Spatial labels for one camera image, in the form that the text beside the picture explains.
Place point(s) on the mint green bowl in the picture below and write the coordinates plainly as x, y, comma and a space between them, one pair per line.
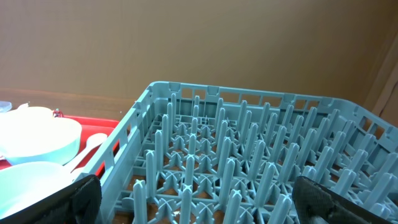
25, 184

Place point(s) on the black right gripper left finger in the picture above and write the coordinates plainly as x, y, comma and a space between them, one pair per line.
78, 203

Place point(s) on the red snack wrapper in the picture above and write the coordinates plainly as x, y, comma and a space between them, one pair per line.
57, 113

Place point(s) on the grey dishwasher rack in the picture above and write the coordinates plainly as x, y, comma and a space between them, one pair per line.
187, 153

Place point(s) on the light blue bowl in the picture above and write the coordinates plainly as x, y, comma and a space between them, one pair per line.
34, 134

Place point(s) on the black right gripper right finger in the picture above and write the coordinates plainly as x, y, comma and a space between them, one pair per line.
315, 203

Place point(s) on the clear plastic bin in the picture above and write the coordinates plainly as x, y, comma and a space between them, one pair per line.
5, 106

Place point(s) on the white plastic spoon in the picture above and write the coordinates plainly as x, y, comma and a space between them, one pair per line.
92, 142

